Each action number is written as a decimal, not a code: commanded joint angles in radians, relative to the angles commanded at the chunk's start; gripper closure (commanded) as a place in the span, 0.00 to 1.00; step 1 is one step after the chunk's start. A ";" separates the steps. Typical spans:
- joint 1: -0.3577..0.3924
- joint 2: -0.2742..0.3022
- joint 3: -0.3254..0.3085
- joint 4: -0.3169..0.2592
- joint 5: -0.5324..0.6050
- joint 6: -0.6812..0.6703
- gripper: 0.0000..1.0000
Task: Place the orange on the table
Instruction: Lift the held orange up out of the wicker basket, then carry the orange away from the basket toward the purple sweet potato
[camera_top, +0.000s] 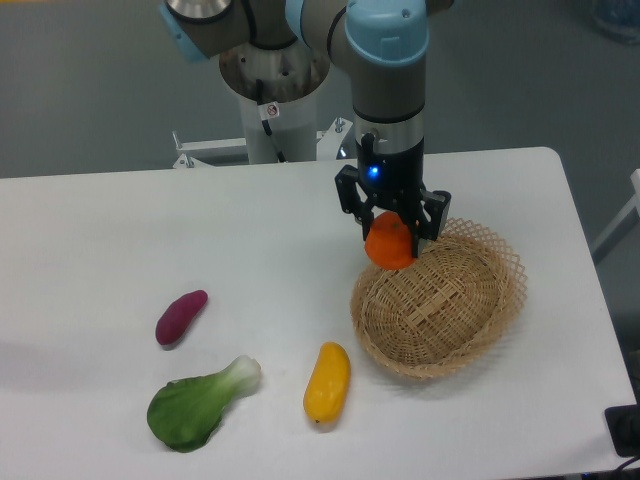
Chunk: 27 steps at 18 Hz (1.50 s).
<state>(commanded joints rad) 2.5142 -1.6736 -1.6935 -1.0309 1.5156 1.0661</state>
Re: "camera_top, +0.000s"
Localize orange fruit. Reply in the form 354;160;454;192
364;211;415;270

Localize white furniture leg right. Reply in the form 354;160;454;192
590;169;639;265

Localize yellow mango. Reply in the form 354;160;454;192
303;342;351;424

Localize black device at table edge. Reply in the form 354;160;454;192
604;405;639;457

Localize green bok choy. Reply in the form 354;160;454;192
146;355;261;453

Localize woven wicker basket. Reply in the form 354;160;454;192
350;218;527;380

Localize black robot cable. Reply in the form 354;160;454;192
255;78;288;164

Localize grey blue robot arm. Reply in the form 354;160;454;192
159;1;451;257

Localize white base bracket frame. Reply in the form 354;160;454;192
172;117;353;169

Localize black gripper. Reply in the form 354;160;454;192
335;132;452;258

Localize purple sweet potato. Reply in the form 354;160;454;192
155;290;208;347

